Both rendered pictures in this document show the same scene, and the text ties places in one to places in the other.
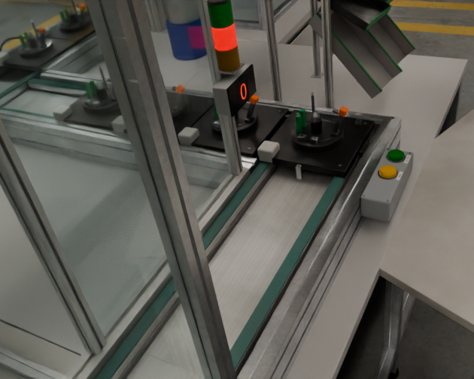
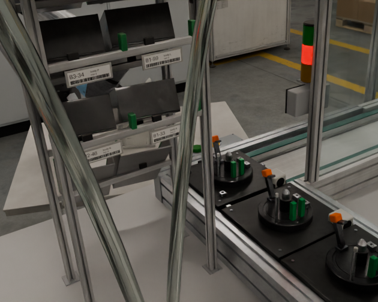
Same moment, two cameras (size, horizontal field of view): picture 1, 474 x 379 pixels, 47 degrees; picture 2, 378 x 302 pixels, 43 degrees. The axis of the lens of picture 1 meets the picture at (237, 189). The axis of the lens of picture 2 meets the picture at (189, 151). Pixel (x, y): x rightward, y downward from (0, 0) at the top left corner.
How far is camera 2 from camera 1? 239 cm
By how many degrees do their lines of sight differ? 110
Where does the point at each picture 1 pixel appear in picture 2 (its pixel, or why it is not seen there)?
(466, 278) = (221, 134)
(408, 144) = (147, 196)
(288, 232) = (297, 155)
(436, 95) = not seen: hidden behind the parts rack
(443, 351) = not seen: outside the picture
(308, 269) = (304, 125)
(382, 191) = (229, 138)
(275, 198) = (288, 174)
